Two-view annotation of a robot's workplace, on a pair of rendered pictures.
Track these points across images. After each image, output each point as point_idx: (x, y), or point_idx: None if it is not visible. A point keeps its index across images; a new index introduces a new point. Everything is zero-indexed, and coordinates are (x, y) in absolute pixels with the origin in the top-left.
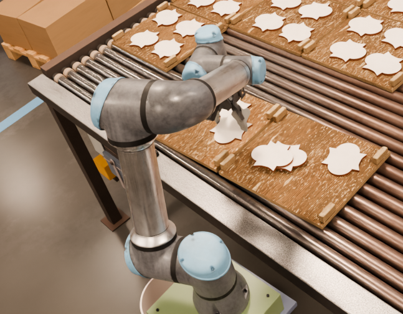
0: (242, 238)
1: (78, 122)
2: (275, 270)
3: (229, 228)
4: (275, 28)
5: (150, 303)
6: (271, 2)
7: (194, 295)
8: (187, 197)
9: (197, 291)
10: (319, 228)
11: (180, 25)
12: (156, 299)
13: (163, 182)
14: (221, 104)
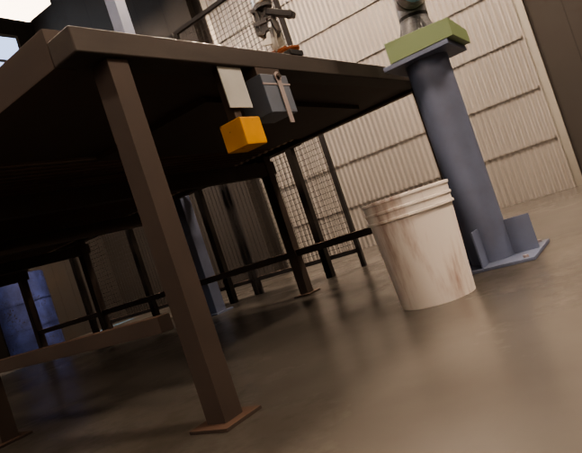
0: (370, 65)
1: (211, 49)
2: (387, 77)
3: (363, 64)
4: None
5: (416, 214)
6: None
7: (426, 20)
8: (338, 60)
9: (425, 6)
10: None
11: None
12: (409, 225)
13: (321, 59)
14: (276, 25)
